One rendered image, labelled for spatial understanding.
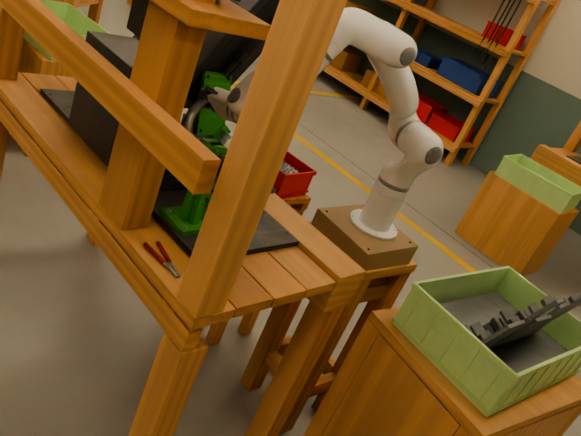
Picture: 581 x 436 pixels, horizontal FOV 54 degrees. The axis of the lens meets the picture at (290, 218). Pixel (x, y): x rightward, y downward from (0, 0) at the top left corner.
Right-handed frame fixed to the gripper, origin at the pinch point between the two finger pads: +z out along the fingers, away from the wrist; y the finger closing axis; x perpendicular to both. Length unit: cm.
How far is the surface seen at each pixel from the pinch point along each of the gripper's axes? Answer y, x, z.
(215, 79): 1.2, -8.1, 2.7
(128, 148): 15.6, 33.6, -13.4
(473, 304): -93, -14, -73
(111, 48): 23.4, 8.6, 21.7
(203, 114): -5.1, 2.4, 2.8
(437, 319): -62, 9, -79
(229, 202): 14, 35, -57
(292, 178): -59, -16, 5
